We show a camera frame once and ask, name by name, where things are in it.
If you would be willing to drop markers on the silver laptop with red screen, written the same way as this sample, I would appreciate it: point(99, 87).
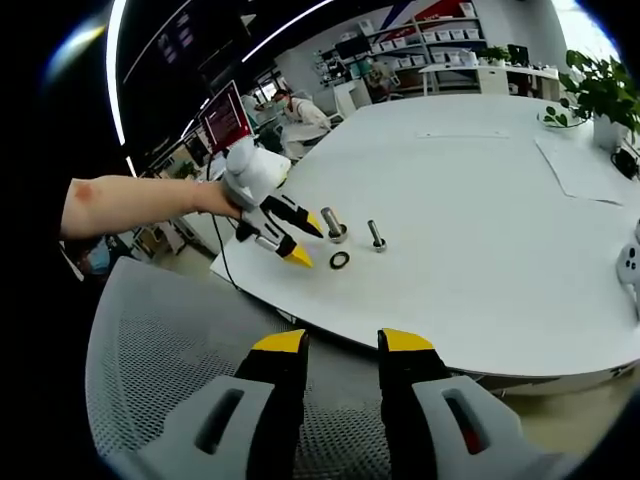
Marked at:
point(225, 117)

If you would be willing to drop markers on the white paper sheet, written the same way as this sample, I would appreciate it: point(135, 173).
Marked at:
point(575, 170)

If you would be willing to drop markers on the small green plant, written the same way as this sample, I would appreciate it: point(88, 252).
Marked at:
point(495, 54)

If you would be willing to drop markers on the curved ceiling light strip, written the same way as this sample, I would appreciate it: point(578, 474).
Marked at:
point(114, 75)

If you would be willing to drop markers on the black washer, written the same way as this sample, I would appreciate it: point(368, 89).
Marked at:
point(331, 261)

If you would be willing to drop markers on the white counter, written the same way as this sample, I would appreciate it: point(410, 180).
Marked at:
point(495, 80)

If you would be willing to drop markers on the white handheld controller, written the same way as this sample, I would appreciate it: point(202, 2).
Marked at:
point(629, 265)

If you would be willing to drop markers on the straight ceiling light strip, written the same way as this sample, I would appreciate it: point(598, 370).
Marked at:
point(285, 30)

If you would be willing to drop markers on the grey mesh office chair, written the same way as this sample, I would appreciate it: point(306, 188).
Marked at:
point(165, 340)

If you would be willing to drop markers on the small black device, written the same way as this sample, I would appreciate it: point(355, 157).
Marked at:
point(627, 164)

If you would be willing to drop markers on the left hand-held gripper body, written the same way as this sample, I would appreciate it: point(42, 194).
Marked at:
point(255, 175)

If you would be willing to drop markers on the large threaded stud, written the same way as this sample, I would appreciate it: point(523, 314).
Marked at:
point(329, 220)

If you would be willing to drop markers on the large potted green plant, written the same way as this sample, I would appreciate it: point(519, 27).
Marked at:
point(600, 85)

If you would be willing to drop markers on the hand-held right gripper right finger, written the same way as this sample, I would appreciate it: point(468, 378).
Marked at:
point(425, 440)

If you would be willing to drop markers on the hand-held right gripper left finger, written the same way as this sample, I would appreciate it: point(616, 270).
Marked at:
point(175, 440)

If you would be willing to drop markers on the small threaded stud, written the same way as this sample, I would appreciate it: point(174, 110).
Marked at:
point(374, 232)

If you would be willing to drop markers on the shelf with white bins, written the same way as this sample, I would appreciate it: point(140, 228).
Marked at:
point(440, 35)

